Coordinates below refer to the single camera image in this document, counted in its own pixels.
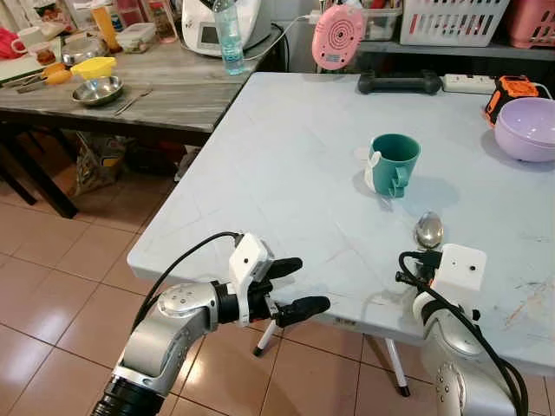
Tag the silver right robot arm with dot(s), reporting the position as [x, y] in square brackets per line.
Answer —
[455, 368]

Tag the white table leg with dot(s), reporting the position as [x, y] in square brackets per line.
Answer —
[266, 338]
[397, 368]

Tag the steel spoon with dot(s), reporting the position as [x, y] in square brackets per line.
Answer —
[429, 231]

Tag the green mug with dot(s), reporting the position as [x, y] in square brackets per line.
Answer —
[397, 156]

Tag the dark wooden table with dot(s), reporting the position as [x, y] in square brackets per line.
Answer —
[186, 95]

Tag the printed bag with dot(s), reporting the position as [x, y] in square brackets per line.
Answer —
[100, 165]

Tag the black dumbbell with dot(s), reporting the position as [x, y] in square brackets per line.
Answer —
[399, 83]

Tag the steel fork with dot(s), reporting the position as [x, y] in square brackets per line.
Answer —
[132, 102]

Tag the clear plastic water bottle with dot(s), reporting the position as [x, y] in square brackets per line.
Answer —
[230, 39]

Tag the pink round appliance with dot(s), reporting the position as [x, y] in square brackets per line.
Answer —
[338, 36]

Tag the white kitchen appliance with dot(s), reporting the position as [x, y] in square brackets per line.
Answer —
[201, 26]

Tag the white power strip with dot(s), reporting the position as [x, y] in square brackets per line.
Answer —
[468, 83]

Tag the small steel bowl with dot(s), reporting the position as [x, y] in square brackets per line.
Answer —
[97, 92]

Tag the clear storage box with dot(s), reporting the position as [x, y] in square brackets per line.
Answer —
[381, 24]

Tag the clear lidded food container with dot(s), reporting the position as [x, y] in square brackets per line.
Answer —
[136, 37]

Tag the purple plastic bowl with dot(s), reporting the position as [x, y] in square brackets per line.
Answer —
[527, 130]

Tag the orange and black device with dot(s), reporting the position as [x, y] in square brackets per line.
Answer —
[512, 89]

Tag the white plastic basket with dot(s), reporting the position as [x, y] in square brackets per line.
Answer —
[453, 22]

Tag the orange fruit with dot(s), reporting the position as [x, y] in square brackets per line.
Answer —
[59, 77]

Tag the steel pot with lid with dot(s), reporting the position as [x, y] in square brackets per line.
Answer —
[83, 49]

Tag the glass jar brown contents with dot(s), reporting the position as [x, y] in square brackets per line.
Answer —
[43, 55]

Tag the pink plastic basket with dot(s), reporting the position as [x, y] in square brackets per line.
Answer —
[533, 24]

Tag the white cup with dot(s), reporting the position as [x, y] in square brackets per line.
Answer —
[28, 39]

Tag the red cloth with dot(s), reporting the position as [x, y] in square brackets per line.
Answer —
[9, 43]

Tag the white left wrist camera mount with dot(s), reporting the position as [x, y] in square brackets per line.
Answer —
[248, 257]

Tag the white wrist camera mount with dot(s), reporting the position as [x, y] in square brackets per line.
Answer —
[460, 267]
[248, 257]

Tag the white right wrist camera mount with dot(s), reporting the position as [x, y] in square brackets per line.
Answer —
[460, 267]

